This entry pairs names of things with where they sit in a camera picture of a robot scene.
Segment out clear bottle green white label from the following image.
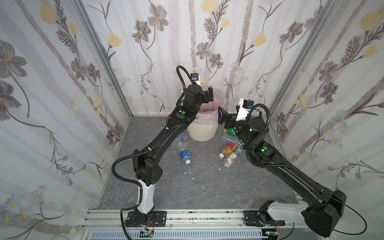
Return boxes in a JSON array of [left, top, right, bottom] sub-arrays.
[[224, 148, 242, 168]]

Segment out blue label bottle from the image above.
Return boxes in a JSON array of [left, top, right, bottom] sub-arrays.
[[178, 142, 192, 166]]

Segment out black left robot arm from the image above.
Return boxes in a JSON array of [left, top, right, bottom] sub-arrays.
[[111, 65, 214, 226]]

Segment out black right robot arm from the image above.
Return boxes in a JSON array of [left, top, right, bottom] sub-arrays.
[[218, 100, 347, 238]]

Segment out pink bin liner bag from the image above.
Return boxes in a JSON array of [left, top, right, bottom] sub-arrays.
[[193, 88, 228, 126]]

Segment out cream plastic waste bin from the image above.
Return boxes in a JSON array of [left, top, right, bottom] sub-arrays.
[[187, 123, 219, 142]]

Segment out blue cap bottle near bin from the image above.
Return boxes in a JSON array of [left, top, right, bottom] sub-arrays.
[[177, 131, 189, 142]]

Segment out green bottle yellow cap right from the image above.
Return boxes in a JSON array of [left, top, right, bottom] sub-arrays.
[[224, 129, 236, 136]]

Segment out clear crushed bottle white cap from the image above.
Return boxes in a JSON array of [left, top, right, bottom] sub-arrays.
[[221, 134, 243, 148]]

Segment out red yellow label tea bottle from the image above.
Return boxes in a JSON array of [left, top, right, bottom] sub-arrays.
[[219, 143, 237, 159]]

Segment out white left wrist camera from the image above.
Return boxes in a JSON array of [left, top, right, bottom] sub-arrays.
[[191, 73, 202, 86]]

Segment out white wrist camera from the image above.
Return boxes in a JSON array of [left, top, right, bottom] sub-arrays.
[[191, 73, 202, 86], [236, 99, 254, 122]]

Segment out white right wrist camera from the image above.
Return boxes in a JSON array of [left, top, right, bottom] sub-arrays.
[[236, 99, 254, 122]]

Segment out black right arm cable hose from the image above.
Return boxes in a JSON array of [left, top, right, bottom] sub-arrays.
[[245, 103, 271, 151]]

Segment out white slotted cable duct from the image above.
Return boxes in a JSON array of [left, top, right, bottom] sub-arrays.
[[89, 229, 265, 240]]

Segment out black corrugated cable hose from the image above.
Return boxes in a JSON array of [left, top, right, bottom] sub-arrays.
[[111, 65, 193, 240]]

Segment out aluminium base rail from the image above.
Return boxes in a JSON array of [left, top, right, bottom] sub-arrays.
[[77, 210, 321, 240]]

